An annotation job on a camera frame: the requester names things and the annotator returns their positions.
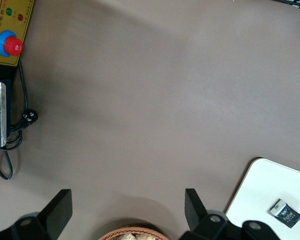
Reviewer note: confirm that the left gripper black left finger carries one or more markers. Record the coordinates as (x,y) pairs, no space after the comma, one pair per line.
(57,212)

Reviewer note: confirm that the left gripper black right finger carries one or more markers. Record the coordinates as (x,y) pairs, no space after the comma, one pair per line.
(195,212)

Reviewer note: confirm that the cream plastic tray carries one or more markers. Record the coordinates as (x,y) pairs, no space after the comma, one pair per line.
(260,190)

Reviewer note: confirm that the round wicker basket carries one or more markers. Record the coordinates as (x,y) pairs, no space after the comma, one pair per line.
(107,233)

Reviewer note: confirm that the small black snack carton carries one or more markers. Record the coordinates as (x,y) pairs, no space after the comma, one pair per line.
(285,213)

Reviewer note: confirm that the yellow-panel black control box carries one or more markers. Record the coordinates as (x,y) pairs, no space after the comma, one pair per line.
(5,25)

